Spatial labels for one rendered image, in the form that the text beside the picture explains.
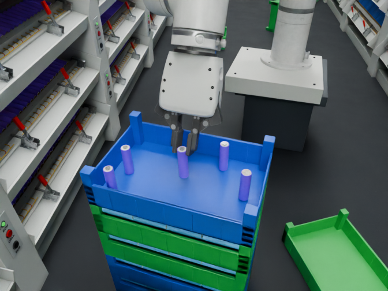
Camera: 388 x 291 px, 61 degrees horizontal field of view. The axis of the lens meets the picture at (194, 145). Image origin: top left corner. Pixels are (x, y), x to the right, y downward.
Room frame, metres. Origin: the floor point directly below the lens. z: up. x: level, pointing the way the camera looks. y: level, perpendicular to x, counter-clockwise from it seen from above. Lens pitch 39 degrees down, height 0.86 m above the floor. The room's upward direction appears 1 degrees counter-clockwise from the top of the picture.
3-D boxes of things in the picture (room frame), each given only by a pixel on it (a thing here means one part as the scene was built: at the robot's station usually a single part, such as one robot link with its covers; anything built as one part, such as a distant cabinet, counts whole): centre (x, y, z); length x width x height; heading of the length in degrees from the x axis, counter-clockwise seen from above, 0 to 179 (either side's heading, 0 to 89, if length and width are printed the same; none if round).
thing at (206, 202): (0.45, 0.02, 0.44); 0.30 x 0.20 x 0.08; 71
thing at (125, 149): (0.48, 0.13, 0.44); 0.02 x 0.02 x 0.06
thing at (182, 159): (0.45, 0.02, 0.46); 0.02 x 0.02 x 0.06
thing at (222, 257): (0.45, 0.02, 0.36); 0.30 x 0.20 x 0.08; 71
